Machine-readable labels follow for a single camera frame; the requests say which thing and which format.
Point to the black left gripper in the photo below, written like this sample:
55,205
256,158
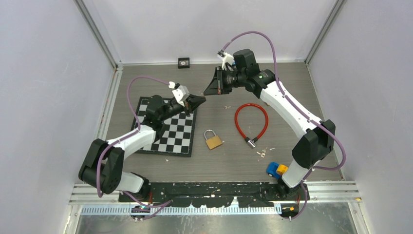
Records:
194,101

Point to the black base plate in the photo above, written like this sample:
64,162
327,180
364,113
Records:
213,194

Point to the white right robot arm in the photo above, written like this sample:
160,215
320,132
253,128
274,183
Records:
315,135

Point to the small black square box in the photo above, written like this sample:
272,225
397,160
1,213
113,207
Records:
183,63

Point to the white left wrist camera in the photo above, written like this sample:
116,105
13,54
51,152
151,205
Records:
181,94

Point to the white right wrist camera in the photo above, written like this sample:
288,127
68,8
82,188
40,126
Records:
226,58

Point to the brass padlock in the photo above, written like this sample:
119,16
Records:
212,142

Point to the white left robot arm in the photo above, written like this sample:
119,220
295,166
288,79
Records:
102,167

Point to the blue yellow toy car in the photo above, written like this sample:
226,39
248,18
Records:
276,170

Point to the silver key bunch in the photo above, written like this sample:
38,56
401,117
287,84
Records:
262,153

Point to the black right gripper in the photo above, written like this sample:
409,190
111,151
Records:
217,86

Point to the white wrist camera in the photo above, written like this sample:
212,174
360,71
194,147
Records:
181,94
226,58

